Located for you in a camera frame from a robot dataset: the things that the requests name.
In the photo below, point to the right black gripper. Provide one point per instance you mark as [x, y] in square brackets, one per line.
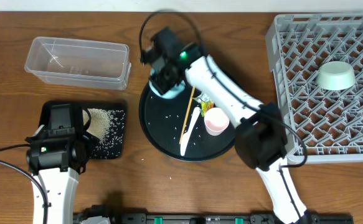
[163, 78]

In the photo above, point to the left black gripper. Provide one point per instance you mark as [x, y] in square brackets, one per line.
[60, 132]

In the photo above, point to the light blue bowl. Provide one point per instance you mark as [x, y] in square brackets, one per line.
[173, 92]

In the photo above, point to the mint green bowl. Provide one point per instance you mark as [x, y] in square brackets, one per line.
[335, 76]

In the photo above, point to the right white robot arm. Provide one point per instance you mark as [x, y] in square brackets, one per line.
[260, 133]

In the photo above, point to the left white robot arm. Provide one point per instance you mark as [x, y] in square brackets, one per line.
[54, 195]

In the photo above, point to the grey dishwasher rack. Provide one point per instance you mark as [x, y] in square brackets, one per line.
[327, 125]

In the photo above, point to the wooden chopstick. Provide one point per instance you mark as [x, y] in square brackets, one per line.
[187, 112]

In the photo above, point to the pile of white rice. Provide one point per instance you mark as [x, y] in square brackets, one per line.
[100, 123]

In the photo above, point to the black rectangular tray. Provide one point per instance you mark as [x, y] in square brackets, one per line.
[111, 147]

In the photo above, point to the yellow snack wrapper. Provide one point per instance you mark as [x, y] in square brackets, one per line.
[205, 102]

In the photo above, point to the round black tray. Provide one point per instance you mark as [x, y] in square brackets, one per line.
[162, 120]

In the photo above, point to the pink plastic cup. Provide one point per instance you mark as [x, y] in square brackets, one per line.
[216, 121]

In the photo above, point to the white plastic knife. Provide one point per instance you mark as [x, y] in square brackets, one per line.
[186, 136]

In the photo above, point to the clear plastic bin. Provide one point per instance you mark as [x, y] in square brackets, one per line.
[84, 63]

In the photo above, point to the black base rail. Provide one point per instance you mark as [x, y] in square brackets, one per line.
[212, 219]

